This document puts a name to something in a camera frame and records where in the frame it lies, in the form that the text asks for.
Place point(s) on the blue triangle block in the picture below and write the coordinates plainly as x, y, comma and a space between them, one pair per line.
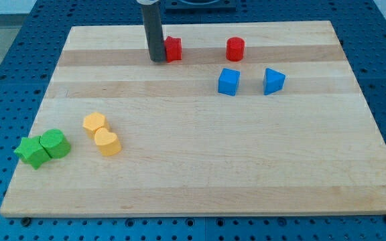
273, 81

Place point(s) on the wooden board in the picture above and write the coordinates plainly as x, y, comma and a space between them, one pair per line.
310, 149

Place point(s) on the blue cube block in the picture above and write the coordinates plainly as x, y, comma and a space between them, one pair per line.
228, 81

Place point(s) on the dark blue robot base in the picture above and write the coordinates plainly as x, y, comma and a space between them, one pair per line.
178, 5

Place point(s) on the green cylinder block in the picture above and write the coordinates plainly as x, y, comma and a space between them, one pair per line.
55, 143

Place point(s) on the red star block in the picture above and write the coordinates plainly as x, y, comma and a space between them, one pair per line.
173, 47

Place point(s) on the yellow heart block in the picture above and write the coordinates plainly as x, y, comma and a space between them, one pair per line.
107, 142

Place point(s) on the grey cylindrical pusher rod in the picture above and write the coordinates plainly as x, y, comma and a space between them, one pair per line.
152, 23

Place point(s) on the red cylinder block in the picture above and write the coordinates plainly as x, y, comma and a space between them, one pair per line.
235, 49

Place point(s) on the green star block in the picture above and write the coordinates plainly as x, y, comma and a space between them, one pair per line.
31, 152

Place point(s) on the yellow hexagon block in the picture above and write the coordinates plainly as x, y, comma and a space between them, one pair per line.
93, 122

